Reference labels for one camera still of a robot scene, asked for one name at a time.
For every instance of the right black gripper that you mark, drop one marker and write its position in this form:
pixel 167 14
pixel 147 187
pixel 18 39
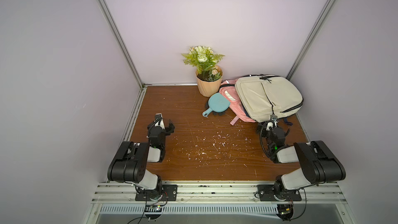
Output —
pixel 272 127

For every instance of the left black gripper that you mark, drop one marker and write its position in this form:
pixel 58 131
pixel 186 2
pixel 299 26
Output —
pixel 160 125

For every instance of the cream white backpack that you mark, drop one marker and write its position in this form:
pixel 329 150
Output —
pixel 266 95

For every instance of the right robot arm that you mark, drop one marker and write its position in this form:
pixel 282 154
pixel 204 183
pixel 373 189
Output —
pixel 318 165

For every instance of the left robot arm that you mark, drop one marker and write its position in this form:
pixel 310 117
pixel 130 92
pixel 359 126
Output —
pixel 129 164

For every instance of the pink backpack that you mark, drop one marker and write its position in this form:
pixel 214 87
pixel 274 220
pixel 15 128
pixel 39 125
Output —
pixel 228 90

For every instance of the teal plastic paddle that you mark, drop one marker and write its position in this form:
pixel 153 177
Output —
pixel 217 103

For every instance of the beige plant pot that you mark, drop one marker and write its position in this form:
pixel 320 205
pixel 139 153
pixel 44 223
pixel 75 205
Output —
pixel 207 89

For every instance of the artificial green flowering plant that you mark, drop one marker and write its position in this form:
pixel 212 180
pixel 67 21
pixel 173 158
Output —
pixel 205 61

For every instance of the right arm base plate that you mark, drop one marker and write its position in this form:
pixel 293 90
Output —
pixel 277 193

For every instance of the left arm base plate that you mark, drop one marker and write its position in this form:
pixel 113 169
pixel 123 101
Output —
pixel 161 193

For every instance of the aluminium front rail frame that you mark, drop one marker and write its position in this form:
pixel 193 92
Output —
pixel 193 197

